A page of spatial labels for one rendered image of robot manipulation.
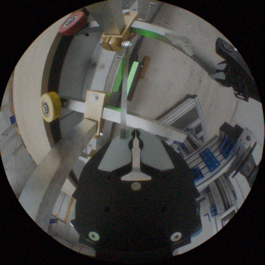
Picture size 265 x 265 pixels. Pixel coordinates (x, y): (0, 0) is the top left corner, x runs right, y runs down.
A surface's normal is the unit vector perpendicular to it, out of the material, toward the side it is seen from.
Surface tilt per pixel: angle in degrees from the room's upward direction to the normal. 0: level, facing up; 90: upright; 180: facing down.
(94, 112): 0
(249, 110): 90
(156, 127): 0
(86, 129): 90
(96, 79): 0
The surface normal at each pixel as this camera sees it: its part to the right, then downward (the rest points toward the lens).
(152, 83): -0.04, 0.48
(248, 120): -0.94, -0.32
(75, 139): 0.30, -0.83
